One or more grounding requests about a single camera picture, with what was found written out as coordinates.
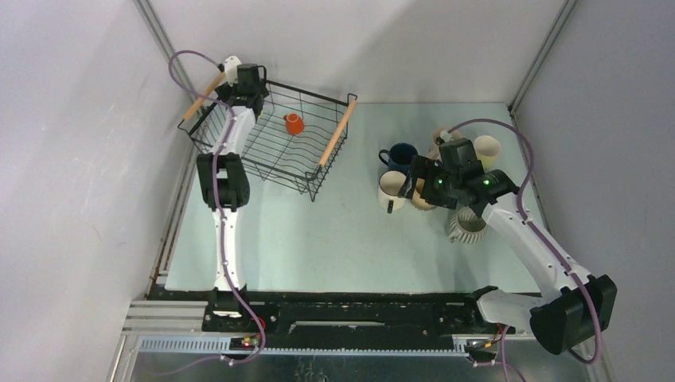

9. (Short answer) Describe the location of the orange cup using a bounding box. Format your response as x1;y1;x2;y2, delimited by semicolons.
283;113;305;135

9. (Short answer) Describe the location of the grey striped mug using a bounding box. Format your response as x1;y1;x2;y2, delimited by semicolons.
447;207;487;244

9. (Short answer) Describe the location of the grey cable duct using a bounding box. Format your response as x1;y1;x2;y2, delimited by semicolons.
139;336;469;357

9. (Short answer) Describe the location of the white ribbed mug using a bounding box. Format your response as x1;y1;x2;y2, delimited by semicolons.
377;171;406;214

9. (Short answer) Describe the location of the right wooden rack handle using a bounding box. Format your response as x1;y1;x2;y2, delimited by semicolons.
318;98;357;167

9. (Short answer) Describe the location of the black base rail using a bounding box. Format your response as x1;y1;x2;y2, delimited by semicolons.
201;291;503;349

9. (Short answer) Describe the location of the pale yellow mug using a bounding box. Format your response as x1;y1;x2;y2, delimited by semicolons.
473;135;501;172

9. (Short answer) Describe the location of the left wooden rack handle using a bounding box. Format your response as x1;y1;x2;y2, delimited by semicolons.
181;72;226;123

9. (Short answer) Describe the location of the floral painted ceramic mug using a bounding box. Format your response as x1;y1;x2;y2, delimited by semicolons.
427;127;462;160

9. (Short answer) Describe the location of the cream speckled mug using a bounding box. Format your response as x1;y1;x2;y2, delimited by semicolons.
411;179;436;211

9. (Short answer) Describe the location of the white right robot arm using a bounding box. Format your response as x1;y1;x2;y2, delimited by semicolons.
398;138;617;355

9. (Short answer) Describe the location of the wooden rack handle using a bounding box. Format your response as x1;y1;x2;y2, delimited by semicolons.
318;98;357;167
181;72;226;123

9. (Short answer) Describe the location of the black wire dish rack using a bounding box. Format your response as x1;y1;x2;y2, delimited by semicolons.
186;78;357;197

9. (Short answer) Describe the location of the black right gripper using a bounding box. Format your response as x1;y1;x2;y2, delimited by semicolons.
397;155;459;211

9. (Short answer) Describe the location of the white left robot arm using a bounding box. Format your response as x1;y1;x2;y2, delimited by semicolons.
197;56;268;332

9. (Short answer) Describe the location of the dark blue mug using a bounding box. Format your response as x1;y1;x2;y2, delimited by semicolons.
378;142;418;175

